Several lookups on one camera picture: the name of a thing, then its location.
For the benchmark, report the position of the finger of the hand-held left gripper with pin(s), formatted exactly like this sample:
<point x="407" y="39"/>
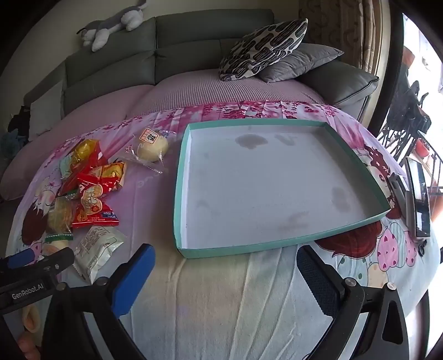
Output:
<point x="20" y="259"/>
<point x="59" y="259"/>

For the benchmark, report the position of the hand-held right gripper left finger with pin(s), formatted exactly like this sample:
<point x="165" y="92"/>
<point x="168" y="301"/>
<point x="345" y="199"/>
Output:
<point x="133" y="277"/>

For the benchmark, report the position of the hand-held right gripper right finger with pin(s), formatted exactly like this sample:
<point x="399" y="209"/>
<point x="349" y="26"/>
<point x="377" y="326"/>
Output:
<point x="318" y="280"/>

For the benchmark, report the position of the cream cake clear packet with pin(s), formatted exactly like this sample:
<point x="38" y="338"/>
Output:
<point x="57" y="238"/>

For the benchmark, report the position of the green and white snack packet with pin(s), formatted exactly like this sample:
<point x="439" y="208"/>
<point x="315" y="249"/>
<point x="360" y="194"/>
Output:
<point x="65" y="166"/>
<point x="98" y="247"/>

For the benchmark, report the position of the round pastry clear packet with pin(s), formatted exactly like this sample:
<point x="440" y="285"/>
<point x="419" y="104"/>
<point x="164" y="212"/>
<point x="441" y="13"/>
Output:
<point x="59" y="214"/>

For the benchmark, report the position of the small red snack packet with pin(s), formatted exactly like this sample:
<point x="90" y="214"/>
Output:
<point x="91" y="204"/>

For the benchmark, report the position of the orange snack packet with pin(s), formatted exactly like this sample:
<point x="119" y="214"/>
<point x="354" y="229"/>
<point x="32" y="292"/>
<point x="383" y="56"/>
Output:
<point x="110" y="174"/>

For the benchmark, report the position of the yellow bread packet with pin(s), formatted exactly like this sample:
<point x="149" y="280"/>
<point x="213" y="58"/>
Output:
<point x="86" y="150"/>

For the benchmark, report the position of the teal cardboard tray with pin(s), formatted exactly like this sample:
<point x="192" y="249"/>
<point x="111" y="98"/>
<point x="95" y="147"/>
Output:
<point x="263" y="180"/>

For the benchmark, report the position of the round bun clear packet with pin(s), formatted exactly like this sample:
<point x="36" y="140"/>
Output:
<point x="154" y="147"/>

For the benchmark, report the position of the person's left hand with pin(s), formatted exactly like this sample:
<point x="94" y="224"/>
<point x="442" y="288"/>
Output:
<point x="29" y="346"/>

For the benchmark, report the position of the printed blanket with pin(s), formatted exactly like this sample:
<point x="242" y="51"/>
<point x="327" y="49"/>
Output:
<point x="225" y="294"/>

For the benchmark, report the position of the blue cloth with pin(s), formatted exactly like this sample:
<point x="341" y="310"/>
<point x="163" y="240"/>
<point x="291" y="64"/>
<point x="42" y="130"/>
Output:
<point x="8" y="143"/>

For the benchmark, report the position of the black phone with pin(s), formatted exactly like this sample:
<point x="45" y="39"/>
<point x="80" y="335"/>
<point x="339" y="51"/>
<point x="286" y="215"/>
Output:
<point x="420" y="200"/>

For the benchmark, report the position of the dark clothes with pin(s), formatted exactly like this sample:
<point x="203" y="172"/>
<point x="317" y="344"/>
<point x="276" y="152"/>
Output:
<point x="19" y="119"/>

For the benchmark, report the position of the red flower pot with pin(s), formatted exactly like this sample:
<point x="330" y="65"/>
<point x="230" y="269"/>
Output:
<point x="421" y="147"/>

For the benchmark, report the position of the black chair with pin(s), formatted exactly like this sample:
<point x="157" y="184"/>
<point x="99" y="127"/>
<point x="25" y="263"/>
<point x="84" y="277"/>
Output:
<point x="408" y="110"/>

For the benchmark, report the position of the grey pillow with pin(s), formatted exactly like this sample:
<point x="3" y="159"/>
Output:
<point x="301" y="62"/>

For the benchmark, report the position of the grey plush toy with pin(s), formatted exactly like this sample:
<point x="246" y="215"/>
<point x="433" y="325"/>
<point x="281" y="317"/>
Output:
<point x="103" y="31"/>

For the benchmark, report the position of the black and white patterned pillow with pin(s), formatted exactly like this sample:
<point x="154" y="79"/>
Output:
<point x="263" y="48"/>

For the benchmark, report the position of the beige patterned curtain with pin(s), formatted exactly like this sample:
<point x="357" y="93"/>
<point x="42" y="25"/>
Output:
<point x="346" y="27"/>

